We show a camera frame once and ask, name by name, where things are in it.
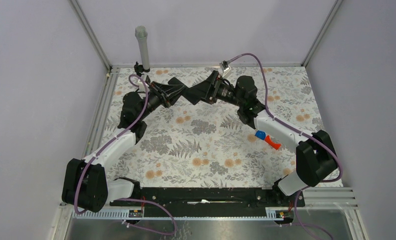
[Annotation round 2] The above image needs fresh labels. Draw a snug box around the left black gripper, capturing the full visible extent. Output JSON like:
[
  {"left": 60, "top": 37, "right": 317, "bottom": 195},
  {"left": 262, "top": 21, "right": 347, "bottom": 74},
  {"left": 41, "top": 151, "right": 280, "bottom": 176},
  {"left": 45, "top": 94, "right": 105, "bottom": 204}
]
[{"left": 138, "top": 81, "right": 186, "bottom": 121}]

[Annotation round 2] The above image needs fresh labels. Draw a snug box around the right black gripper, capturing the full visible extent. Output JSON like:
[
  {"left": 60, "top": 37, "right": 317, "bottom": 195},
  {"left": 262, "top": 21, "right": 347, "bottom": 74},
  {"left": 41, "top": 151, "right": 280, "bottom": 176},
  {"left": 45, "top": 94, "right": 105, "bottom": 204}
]
[{"left": 187, "top": 70, "right": 244, "bottom": 108}]

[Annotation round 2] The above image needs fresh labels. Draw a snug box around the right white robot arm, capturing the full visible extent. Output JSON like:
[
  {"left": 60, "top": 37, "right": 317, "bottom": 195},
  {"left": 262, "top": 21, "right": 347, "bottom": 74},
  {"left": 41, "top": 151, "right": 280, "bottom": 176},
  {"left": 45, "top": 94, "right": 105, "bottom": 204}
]
[{"left": 183, "top": 71, "right": 339, "bottom": 206}]

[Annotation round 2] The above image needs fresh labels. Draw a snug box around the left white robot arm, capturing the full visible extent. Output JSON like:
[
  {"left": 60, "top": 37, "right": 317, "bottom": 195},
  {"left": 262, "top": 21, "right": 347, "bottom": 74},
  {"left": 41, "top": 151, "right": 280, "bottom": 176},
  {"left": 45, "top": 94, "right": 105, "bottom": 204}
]
[{"left": 61, "top": 78, "right": 188, "bottom": 215}]

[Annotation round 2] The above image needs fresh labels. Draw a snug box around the black tripod microphone stand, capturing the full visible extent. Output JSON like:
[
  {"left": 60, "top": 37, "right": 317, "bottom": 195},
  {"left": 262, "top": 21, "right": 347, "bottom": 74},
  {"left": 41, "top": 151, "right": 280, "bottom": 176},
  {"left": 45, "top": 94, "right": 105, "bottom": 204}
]
[{"left": 134, "top": 62, "right": 146, "bottom": 77}]

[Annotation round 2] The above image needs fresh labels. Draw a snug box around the floral patterned mat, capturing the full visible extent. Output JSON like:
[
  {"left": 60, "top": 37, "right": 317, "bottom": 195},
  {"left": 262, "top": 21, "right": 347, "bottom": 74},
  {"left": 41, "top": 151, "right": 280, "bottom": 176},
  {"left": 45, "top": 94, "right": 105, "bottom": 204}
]
[{"left": 107, "top": 67, "right": 324, "bottom": 188}]

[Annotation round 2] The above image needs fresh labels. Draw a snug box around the silver microphone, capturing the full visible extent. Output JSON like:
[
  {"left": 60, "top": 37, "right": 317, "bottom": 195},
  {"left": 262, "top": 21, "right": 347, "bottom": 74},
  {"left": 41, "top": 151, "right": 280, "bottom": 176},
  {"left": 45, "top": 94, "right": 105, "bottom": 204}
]
[{"left": 135, "top": 25, "right": 150, "bottom": 73}]

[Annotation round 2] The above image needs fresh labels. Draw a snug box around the blue and orange toy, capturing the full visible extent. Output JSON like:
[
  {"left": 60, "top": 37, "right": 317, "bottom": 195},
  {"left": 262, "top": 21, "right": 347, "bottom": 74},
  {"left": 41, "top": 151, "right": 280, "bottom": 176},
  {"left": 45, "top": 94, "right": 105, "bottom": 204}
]
[{"left": 255, "top": 130, "right": 282, "bottom": 150}]

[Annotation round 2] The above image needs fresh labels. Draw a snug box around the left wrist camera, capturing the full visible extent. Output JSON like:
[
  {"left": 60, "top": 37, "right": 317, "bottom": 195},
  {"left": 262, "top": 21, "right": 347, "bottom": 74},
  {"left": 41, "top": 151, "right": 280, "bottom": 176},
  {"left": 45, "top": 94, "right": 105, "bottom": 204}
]
[{"left": 136, "top": 74, "right": 151, "bottom": 92}]

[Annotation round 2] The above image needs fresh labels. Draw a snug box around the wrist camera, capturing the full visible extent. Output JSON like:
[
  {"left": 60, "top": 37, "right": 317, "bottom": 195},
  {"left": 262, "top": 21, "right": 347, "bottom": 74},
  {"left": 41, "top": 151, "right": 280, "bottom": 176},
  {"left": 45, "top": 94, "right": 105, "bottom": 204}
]
[
  {"left": 136, "top": 74, "right": 151, "bottom": 92},
  {"left": 219, "top": 60, "right": 232, "bottom": 79}
]

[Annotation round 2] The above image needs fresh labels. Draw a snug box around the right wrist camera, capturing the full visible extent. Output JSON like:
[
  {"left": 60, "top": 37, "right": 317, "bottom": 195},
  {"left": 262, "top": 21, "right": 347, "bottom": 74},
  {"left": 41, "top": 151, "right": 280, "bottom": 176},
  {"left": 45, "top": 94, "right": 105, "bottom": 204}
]
[{"left": 219, "top": 60, "right": 232, "bottom": 79}]

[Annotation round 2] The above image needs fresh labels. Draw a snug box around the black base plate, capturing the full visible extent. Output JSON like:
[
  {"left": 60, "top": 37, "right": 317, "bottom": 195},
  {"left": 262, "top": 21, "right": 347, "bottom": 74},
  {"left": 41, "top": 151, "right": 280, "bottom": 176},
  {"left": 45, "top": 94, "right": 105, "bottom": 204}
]
[{"left": 110, "top": 187, "right": 305, "bottom": 216}]

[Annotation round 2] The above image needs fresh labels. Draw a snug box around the white slotted cable duct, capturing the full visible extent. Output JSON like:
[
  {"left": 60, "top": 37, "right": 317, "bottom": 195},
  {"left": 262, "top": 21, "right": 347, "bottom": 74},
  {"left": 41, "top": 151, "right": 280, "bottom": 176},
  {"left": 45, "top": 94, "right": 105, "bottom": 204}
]
[{"left": 71, "top": 207, "right": 284, "bottom": 221}]

